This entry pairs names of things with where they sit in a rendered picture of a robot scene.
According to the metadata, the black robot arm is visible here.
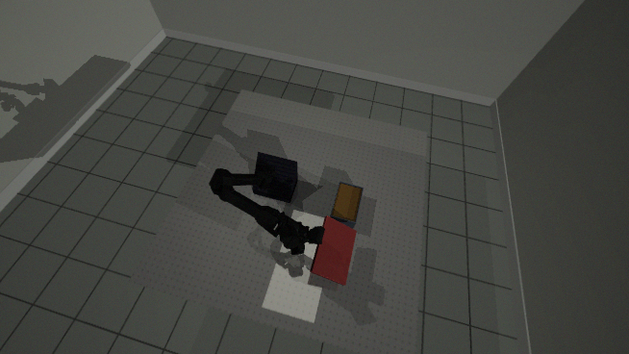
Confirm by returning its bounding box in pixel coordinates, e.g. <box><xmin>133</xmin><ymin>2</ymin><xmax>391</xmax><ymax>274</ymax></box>
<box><xmin>209</xmin><ymin>165</ymin><xmax>305</xmax><ymax>255</ymax></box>

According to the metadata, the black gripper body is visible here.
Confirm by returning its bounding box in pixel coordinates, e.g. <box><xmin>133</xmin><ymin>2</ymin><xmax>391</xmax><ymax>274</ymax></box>
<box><xmin>296</xmin><ymin>221</ymin><xmax>325</xmax><ymax>243</ymax></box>

